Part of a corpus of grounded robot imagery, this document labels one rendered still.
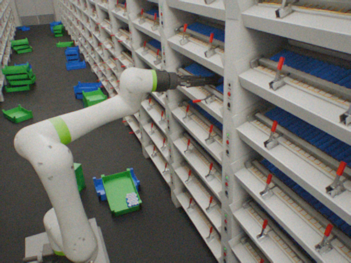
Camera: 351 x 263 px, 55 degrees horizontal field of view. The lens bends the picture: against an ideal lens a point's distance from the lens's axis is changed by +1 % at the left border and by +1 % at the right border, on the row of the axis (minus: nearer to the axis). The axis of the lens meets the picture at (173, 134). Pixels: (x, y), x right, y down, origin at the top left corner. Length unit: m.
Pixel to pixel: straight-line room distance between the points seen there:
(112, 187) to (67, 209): 1.18
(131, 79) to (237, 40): 0.43
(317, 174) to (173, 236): 1.25
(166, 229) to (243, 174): 0.92
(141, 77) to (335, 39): 0.75
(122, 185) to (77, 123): 1.16
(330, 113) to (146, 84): 0.73
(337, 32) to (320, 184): 0.40
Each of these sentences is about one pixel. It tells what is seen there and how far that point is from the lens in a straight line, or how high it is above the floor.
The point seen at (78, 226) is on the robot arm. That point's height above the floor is 0.62.
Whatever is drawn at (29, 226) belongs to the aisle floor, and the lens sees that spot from 2.41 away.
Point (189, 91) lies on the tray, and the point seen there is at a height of 0.90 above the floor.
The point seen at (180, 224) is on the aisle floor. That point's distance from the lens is 2.16.
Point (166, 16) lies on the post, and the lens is 1.78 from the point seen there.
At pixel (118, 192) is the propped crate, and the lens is 2.38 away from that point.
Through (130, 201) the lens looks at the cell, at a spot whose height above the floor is 0.07.
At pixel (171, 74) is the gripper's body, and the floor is 1.04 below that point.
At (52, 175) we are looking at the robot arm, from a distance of 1.15.
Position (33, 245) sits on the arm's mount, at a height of 0.31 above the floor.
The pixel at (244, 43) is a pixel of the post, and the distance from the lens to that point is 1.17.
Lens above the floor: 1.46
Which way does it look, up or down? 27 degrees down
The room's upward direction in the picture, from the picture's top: 3 degrees counter-clockwise
